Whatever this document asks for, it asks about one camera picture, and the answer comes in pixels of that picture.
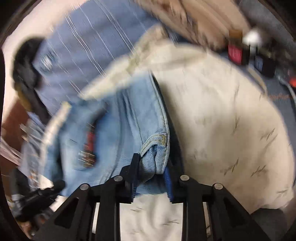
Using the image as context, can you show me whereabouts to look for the beige striped pillow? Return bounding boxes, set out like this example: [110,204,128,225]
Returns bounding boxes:
[135,0,250,51]

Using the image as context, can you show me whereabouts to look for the blue denim jeans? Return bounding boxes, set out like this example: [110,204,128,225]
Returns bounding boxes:
[20,72,170,196]

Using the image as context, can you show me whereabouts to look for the blue plaid pillow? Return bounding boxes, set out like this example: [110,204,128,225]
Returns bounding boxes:
[33,1,159,115]

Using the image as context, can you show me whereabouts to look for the cream leaf-print bed sheet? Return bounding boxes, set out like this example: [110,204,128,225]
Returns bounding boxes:
[39,25,296,241]

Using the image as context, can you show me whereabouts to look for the black cap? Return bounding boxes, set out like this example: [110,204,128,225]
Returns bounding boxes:
[12,37,51,125]

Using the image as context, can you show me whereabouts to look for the dark blue box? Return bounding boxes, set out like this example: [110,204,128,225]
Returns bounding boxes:
[254,54,276,78]

